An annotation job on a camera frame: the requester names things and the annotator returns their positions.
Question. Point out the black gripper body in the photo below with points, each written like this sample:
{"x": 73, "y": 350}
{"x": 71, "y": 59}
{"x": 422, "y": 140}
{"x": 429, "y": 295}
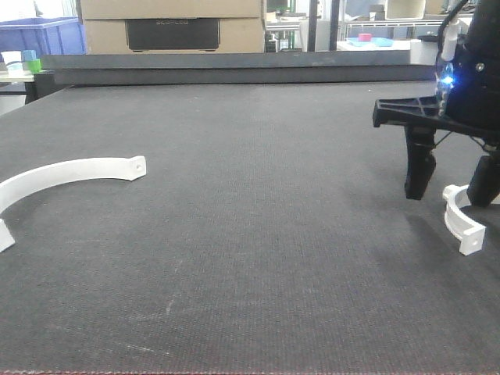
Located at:
{"x": 466, "y": 100}

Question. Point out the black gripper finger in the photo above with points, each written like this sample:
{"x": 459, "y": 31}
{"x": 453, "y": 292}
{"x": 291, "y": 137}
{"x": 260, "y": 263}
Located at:
{"x": 484, "y": 185}
{"x": 421, "y": 162}

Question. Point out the small white pipe clamp half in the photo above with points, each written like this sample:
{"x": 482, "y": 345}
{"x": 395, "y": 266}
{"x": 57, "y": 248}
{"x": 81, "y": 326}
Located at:
{"x": 469, "y": 232}

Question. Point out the large white pipe clamp half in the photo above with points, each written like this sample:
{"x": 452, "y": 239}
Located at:
{"x": 32, "y": 181}

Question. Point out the light blue tray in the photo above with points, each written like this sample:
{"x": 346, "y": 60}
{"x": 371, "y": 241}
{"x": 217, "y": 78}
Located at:
{"x": 379, "y": 42}

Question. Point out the pink cube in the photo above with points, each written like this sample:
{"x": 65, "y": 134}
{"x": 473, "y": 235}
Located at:
{"x": 364, "y": 37}

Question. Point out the cardboard box with black label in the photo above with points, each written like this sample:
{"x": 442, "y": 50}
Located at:
{"x": 109, "y": 37}

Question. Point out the upper cardboard box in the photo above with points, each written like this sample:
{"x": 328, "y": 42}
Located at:
{"x": 121, "y": 9}

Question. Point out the blue plastic crate background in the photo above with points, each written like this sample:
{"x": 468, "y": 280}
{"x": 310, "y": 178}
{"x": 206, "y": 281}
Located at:
{"x": 47, "y": 36}

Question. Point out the green cube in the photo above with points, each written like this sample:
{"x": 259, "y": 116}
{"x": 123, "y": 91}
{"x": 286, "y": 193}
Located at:
{"x": 34, "y": 65}

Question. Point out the light blue cube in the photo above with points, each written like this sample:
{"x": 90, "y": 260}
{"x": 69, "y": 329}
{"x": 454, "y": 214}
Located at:
{"x": 29, "y": 55}

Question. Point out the white paper cup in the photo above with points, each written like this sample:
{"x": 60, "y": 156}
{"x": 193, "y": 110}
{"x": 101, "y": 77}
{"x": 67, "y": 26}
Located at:
{"x": 13, "y": 62}

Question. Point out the white cable connector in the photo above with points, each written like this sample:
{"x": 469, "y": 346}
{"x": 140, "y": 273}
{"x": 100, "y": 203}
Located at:
{"x": 449, "y": 41}

